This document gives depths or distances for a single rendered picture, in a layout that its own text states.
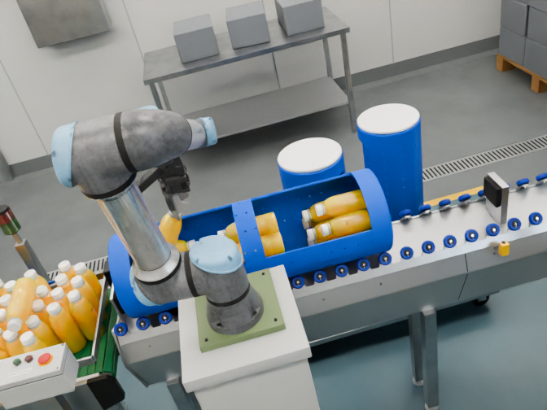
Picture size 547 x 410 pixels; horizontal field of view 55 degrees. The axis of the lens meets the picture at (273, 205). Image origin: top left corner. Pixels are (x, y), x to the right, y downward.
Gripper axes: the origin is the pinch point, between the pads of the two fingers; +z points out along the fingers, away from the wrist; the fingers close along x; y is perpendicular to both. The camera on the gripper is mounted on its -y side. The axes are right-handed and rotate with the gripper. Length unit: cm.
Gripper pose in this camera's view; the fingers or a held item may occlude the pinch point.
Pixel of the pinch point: (175, 213)
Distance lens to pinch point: 165.6
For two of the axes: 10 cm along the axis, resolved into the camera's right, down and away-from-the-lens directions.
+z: 1.9, 7.9, 5.8
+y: 9.7, -2.5, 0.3
